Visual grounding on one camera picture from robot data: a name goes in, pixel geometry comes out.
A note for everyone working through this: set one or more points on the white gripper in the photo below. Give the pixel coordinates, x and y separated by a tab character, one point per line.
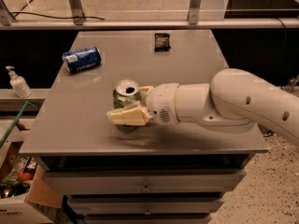
162	103

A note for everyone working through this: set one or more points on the green soda can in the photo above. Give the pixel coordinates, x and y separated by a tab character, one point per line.
126	92

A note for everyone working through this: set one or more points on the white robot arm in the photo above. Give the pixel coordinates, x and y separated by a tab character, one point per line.
233	98

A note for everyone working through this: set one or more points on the rxbar chocolate wrapper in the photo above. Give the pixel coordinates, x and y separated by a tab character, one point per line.
162	42

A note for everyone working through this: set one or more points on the blue pepsi can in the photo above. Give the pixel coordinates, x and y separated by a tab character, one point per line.
81	59

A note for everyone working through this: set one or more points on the grey drawer cabinet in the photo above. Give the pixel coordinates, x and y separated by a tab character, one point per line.
155	174

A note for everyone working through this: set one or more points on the green pole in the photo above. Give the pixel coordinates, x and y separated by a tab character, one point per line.
14	122

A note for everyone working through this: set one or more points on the white pump bottle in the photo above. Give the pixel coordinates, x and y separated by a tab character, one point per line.
18	83

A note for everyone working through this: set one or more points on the cardboard box with items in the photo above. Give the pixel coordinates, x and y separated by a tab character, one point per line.
25	197

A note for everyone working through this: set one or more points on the metal railing frame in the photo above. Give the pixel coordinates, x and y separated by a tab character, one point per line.
147	14

